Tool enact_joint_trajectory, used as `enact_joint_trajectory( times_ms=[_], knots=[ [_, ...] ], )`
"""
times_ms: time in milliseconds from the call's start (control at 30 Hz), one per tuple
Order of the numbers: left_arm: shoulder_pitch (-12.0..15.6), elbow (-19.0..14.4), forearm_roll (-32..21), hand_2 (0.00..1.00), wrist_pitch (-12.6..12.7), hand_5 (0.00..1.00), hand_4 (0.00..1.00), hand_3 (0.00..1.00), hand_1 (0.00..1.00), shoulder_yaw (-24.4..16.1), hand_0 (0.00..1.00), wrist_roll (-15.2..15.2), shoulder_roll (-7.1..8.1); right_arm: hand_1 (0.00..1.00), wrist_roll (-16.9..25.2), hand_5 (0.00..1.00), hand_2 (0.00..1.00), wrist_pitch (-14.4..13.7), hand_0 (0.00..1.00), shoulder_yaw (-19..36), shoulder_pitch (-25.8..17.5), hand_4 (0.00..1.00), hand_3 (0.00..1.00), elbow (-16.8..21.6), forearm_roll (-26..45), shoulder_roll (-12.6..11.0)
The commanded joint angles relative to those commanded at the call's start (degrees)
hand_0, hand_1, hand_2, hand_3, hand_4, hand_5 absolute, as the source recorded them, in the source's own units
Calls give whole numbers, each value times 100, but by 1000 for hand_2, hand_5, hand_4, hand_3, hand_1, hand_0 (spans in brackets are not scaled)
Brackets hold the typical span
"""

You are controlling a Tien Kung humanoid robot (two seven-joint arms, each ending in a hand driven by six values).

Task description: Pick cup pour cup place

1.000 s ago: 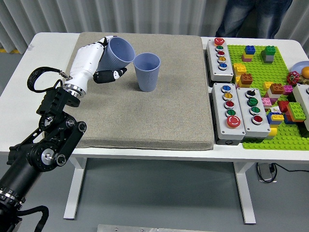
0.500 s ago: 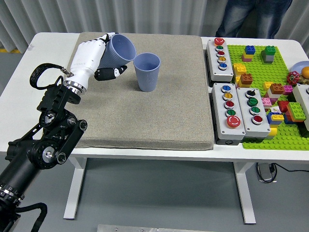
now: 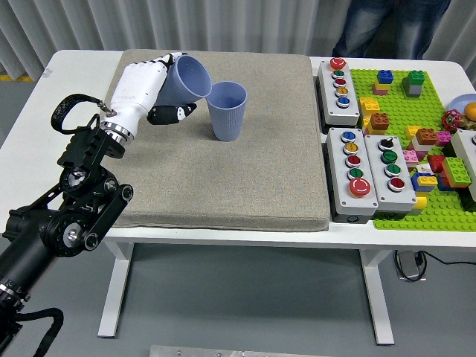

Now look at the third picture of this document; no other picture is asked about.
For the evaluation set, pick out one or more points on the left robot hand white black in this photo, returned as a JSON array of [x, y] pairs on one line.
[[137, 89]]

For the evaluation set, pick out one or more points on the blue ribbed cup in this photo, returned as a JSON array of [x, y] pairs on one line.
[[193, 76], [227, 119]]

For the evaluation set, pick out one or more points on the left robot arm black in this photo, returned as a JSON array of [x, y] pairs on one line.
[[89, 148]]

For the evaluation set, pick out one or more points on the grey-brown mat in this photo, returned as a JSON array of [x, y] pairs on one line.
[[223, 178]]

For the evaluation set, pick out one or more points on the grey five-button control box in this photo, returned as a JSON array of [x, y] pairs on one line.
[[342, 201], [344, 111]]

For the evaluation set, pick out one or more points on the white table leg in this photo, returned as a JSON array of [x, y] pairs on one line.
[[377, 297], [115, 297]]

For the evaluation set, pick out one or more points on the person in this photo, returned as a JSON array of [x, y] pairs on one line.
[[360, 29]]

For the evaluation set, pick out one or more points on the small pink toy brick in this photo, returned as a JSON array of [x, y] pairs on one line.
[[378, 92]]

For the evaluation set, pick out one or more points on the small yellow toy brick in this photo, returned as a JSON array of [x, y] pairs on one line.
[[378, 86]]

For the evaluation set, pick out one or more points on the brown toy brick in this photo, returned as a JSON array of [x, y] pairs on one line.
[[379, 122], [427, 135]]

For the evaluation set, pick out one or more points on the blue toy brick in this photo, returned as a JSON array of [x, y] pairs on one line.
[[418, 187], [385, 77], [443, 183]]

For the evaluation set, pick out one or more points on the green toy brick baseplate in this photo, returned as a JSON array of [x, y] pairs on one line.
[[401, 111]]

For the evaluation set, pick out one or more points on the grey control box selector knob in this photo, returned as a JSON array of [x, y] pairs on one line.
[[386, 197]]

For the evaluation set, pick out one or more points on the silver metal plate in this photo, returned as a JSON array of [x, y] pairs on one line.
[[223, 351]]

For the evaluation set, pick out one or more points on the grey toy brick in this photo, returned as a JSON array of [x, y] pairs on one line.
[[413, 91]]

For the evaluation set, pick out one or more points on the white printed toy brick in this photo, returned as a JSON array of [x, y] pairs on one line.
[[423, 170]]

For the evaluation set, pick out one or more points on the yellow round toy brick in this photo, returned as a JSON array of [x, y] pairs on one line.
[[419, 204]]

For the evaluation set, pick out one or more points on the red toy brick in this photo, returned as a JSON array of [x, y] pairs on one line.
[[436, 163]]

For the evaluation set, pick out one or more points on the magenta toy brick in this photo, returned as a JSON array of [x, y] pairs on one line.
[[443, 138]]

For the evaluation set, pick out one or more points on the red toy valve wheel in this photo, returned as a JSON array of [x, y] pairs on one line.
[[451, 119]]

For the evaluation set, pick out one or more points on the lavender plate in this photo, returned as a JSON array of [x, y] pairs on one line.
[[461, 102]]

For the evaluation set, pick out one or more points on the grey power adapter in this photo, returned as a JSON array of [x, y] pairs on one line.
[[409, 266]]

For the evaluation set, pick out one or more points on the large green toy brick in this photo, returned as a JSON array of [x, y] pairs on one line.
[[456, 169]]

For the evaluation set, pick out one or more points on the white box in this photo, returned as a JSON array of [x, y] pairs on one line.
[[465, 152]]

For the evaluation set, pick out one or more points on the orange toy bun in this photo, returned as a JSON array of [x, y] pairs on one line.
[[471, 111]]

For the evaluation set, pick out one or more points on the orange toy brick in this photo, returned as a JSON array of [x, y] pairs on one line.
[[460, 184]]

